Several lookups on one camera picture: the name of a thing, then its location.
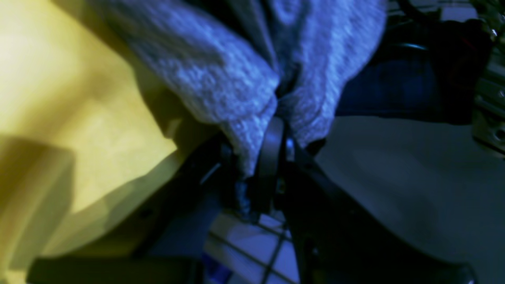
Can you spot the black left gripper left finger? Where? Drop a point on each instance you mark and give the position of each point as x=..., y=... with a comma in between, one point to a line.
x=162, y=240

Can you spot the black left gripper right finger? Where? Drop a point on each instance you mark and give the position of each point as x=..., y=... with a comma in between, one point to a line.
x=336, y=240

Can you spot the grey long-sleeve shirt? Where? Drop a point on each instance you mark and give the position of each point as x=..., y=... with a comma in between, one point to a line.
x=235, y=63

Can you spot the yellow table cloth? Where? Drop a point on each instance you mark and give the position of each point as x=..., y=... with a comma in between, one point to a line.
x=87, y=131

